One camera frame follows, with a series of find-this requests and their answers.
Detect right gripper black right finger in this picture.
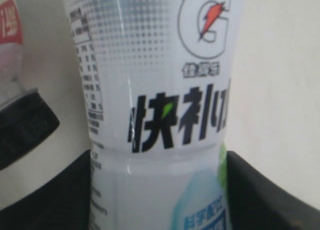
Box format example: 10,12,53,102
227,151,320,229

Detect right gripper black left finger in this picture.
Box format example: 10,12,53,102
0,150,91,229

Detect pink peach bottle black cap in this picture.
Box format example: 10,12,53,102
0,0,60,169

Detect white Gatorade bottle white cap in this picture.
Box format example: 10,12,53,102
63,0,244,229

